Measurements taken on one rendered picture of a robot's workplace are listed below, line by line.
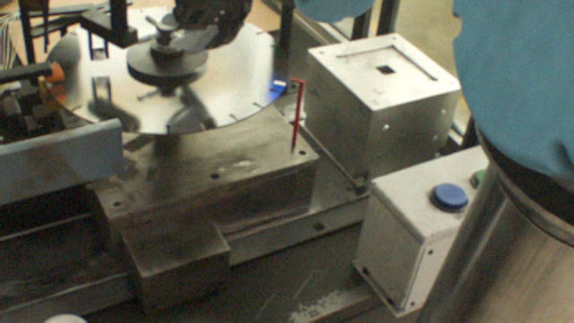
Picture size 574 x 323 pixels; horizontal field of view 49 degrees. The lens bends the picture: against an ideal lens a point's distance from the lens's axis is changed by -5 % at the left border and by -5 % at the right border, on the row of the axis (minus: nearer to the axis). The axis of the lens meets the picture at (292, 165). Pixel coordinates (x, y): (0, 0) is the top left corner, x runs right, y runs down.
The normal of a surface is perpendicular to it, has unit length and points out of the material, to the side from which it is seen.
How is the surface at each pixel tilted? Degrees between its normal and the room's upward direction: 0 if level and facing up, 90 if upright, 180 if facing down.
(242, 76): 0
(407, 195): 0
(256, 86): 0
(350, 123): 90
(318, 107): 90
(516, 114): 82
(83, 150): 90
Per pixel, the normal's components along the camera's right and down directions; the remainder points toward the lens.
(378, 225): -0.86, 0.25
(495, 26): -0.93, 0.01
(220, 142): 0.10, -0.77
